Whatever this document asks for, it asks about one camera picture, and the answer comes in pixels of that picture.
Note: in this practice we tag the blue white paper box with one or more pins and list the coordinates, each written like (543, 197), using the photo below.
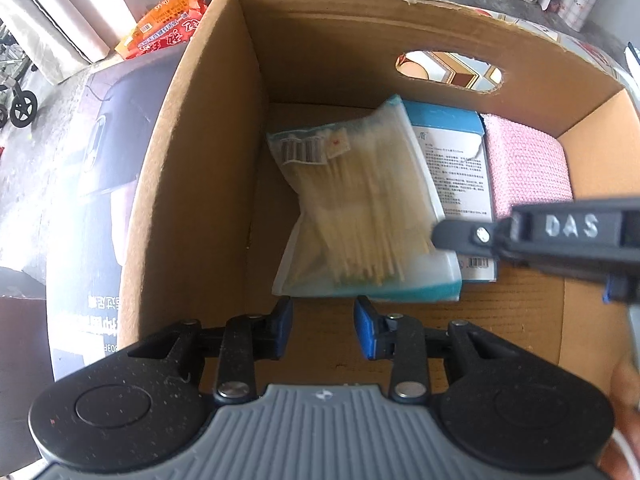
(455, 160)

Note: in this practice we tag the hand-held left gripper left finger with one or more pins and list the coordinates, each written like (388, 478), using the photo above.
(281, 325)

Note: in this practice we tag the pink knitted cloth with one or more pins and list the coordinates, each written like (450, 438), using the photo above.
(530, 170)

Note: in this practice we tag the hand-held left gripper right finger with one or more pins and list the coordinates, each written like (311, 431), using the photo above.
(365, 327)

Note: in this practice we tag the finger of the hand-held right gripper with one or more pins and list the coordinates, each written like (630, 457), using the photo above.
(460, 237)

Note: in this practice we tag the person's right hand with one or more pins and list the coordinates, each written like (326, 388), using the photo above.
(627, 390)

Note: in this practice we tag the brown cardboard box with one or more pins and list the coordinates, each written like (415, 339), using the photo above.
(325, 55)

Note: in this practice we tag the dark brown furniture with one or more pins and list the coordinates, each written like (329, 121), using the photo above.
(20, 360)

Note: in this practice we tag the wheelchair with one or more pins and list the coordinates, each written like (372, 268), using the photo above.
(20, 105)

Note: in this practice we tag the white curtain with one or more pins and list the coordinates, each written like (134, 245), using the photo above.
(45, 15)

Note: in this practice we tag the dark printed carton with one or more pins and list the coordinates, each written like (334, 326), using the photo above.
(100, 185)

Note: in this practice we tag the orange snack bag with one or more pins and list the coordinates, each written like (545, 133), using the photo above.
(165, 25)

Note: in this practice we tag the cotton swab bag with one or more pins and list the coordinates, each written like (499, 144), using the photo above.
(360, 200)

